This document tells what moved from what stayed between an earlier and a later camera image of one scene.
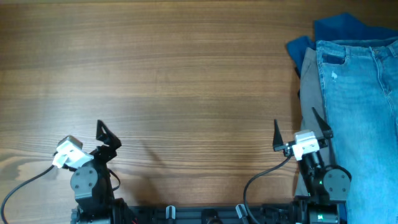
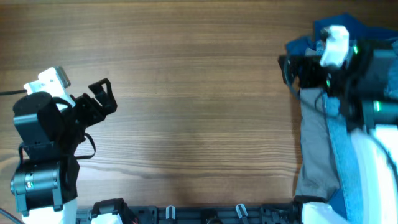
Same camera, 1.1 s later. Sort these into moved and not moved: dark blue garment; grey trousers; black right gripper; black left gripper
Moved: black right gripper; black left gripper
Not moved: dark blue garment; grey trousers
